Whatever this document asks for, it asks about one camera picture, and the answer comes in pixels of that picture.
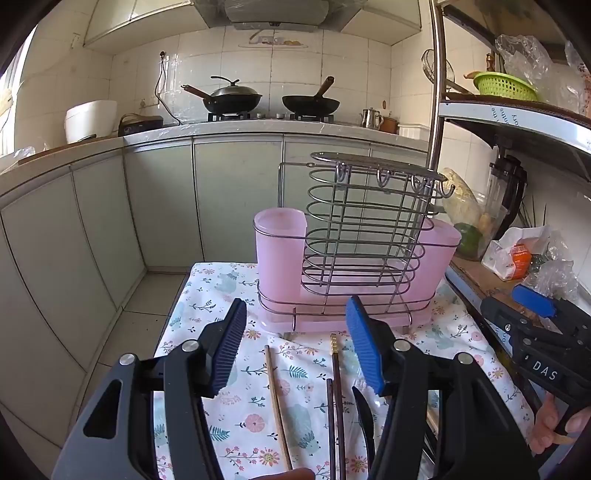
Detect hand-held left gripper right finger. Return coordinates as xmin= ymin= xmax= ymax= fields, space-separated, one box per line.
xmin=345 ymin=295 xmax=541 ymax=480

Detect pink plastic drip tray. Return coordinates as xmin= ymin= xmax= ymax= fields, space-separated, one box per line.
xmin=256 ymin=272 xmax=445 ymax=334

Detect pink plastic cup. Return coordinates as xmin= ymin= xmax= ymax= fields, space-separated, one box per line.
xmin=253 ymin=208 xmax=308 ymax=320
xmin=418 ymin=217 xmax=463 ymax=319

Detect white rice cooker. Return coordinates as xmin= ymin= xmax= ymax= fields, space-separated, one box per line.
xmin=64 ymin=100 xmax=119 ymax=145

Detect crumpled clear plastic bag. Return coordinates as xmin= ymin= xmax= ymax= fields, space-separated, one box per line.
xmin=523 ymin=233 xmax=581 ymax=306

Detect kitchen counter cabinets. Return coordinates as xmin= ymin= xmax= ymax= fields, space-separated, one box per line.
xmin=0 ymin=118 xmax=433 ymax=467

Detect dark countertop appliance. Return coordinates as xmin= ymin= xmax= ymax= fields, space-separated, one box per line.
xmin=117 ymin=114 xmax=165 ymax=138

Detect black blender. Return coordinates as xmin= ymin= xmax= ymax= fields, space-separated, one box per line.
xmin=484 ymin=154 xmax=528 ymax=241

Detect person's right hand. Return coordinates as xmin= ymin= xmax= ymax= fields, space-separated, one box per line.
xmin=529 ymin=396 xmax=591 ymax=456

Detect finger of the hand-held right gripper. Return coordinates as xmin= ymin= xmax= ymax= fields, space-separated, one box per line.
xmin=512 ymin=283 xmax=591 ymax=337
xmin=480 ymin=298 xmax=557 ymax=344

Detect steel kettle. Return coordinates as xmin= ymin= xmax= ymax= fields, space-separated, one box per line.
xmin=359 ymin=107 xmax=385 ymax=130

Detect white plastic bag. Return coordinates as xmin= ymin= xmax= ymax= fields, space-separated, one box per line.
xmin=481 ymin=226 xmax=555 ymax=282

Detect green plastic basket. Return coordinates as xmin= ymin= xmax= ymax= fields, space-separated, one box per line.
xmin=473 ymin=71 xmax=540 ymax=103

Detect cardboard sheet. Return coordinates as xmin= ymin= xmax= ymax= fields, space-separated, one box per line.
xmin=450 ymin=256 xmax=533 ymax=320

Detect wire strainer ladle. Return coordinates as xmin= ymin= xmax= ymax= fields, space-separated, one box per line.
xmin=420 ymin=48 xmax=472 ymax=96

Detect light wooden chopstick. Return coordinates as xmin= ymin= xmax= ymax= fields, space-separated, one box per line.
xmin=263 ymin=344 xmax=294 ymax=472

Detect gas stove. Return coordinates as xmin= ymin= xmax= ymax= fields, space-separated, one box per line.
xmin=206 ymin=111 xmax=336 ymax=123

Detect range hood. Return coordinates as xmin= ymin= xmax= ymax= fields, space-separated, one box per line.
xmin=191 ymin=0 xmax=345 ymax=33

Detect green pepper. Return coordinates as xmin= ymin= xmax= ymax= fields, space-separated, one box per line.
xmin=454 ymin=222 xmax=484 ymax=260

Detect black wok with lid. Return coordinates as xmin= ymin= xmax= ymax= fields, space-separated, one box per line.
xmin=180 ymin=76 xmax=263 ymax=114

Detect metal wire utensil rack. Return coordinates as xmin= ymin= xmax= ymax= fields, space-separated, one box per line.
xmin=257 ymin=151 xmax=456 ymax=333

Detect black power cable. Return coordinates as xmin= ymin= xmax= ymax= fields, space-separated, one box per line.
xmin=154 ymin=51 xmax=182 ymax=127

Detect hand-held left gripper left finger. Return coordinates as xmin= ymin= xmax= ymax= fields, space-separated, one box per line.
xmin=53 ymin=298 xmax=250 ymax=480

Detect floral tablecloth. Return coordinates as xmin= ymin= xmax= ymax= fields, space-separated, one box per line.
xmin=154 ymin=261 xmax=536 ymax=480

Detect wall cabinet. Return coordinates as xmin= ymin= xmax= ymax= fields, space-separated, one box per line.
xmin=82 ymin=0 xmax=195 ymax=55
xmin=341 ymin=0 xmax=424 ymax=46

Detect black frying pan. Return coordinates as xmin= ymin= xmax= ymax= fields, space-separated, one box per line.
xmin=281 ymin=76 xmax=341 ymax=116

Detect black spoon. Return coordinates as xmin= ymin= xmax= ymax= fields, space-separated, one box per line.
xmin=353 ymin=385 xmax=378 ymax=480

